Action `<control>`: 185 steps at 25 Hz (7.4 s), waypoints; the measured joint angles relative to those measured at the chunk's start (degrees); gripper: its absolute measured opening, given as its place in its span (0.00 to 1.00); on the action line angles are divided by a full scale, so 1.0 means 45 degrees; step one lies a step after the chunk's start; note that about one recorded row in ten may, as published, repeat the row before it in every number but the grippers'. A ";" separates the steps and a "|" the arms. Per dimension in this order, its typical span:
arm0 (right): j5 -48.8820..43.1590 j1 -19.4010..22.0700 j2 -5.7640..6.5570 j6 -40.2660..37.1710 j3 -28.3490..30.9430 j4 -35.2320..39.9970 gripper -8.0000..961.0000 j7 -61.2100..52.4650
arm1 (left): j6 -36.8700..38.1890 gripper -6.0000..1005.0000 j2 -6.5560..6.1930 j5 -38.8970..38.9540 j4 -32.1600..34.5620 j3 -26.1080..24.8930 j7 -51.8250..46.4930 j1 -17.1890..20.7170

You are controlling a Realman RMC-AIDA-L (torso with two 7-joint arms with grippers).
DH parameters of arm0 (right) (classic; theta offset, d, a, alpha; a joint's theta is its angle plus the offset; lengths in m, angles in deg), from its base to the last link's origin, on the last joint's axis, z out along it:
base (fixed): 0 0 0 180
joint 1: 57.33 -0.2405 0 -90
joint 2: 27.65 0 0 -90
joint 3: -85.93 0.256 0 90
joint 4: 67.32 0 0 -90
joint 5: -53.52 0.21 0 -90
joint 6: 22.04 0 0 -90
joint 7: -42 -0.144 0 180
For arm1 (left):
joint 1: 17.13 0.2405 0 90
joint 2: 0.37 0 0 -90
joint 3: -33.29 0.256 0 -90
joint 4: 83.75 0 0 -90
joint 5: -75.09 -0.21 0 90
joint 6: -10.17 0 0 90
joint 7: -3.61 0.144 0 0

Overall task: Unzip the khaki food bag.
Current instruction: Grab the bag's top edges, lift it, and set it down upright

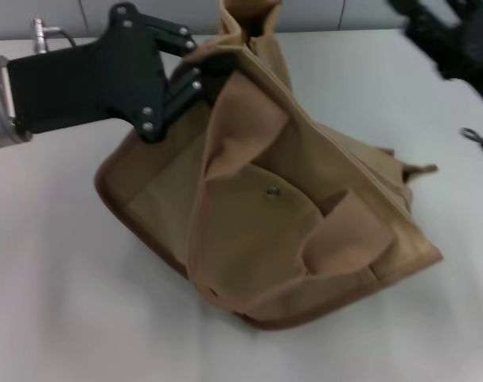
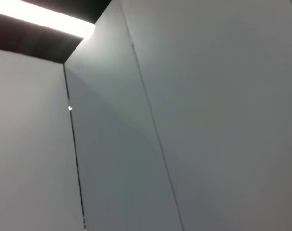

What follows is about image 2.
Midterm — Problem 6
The bright ceiling light strip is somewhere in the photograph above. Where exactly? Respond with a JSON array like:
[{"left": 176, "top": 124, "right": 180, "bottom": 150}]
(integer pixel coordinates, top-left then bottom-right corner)
[{"left": 0, "top": 0, "right": 96, "bottom": 39}]

